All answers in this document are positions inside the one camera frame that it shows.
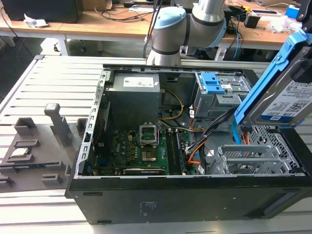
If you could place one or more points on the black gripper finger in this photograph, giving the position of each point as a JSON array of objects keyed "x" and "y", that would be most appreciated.
[{"x": 298, "y": 73}]

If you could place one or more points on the hard disk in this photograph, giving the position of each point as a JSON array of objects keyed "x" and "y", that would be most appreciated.
[{"x": 280, "y": 107}]

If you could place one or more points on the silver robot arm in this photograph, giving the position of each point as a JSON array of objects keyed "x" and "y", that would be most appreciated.
[{"x": 170, "y": 31}]

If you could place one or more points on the grey metal disk bay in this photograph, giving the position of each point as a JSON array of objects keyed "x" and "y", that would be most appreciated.
[{"x": 243, "y": 148}]

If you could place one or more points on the blue and white carton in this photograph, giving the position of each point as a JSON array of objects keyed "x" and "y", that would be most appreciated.
[{"x": 291, "y": 11}]

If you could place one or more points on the crumpled clear plastic bag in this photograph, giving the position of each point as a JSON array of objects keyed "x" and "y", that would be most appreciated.
[{"x": 282, "y": 24}]

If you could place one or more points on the wooden desk with clutter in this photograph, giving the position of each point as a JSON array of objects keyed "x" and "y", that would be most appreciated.
[{"x": 268, "y": 36}]

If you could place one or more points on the small black open box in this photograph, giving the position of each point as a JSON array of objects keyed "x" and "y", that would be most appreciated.
[{"x": 252, "y": 21}]

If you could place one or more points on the blue plastic drive latch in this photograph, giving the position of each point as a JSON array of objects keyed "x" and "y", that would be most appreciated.
[
  {"x": 215, "y": 89},
  {"x": 208, "y": 79}
]

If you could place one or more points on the grey drive cage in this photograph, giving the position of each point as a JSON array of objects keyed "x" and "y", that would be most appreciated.
[{"x": 212, "y": 104}]

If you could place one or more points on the black RAM slot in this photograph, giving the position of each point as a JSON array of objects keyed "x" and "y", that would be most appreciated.
[
  {"x": 180, "y": 153},
  {"x": 170, "y": 151}
]

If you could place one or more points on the grey power supply unit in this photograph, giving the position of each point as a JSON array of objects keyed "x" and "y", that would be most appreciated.
[{"x": 131, "y": 104}]

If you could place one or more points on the CPU socket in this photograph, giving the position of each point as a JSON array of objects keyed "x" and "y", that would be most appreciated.
[{"x": 149, "y": 156}]

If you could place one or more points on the black graphics card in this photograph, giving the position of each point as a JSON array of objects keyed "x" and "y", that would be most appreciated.
[{"x": 143, "y": 171}]

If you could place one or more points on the black PC case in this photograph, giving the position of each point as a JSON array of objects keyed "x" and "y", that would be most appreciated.
[{"x": 170, "y": 204}]

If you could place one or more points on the green motherboard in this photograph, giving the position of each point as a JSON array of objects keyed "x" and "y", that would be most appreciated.
[{"x": 124, "y": 148}]

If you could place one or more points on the grey parts rack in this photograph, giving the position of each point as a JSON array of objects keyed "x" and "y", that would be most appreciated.
[{"x": 48, "y": 151}]

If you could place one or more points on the large black box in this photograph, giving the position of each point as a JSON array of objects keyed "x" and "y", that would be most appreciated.
[{"x": 44, "y": 11}]

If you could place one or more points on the crumpled white paper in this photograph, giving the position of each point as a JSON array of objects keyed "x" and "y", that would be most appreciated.
[{"x": 34, "y": 22}]

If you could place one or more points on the silver CPU chip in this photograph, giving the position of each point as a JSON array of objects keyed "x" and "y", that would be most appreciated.
[{"x": 20, "y": 151}]

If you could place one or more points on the wooden desk with white frame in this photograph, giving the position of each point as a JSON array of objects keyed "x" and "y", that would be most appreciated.
[{"x": 97, "y": 26}]

